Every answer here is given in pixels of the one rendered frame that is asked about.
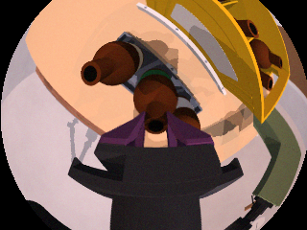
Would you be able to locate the yellow bottle crate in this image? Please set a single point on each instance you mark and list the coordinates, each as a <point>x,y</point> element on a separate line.
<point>210,26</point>

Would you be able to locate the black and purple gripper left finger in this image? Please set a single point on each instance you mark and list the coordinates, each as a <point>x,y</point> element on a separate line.
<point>126,134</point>

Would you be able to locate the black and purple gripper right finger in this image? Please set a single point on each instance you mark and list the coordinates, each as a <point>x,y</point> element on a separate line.
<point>181,134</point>

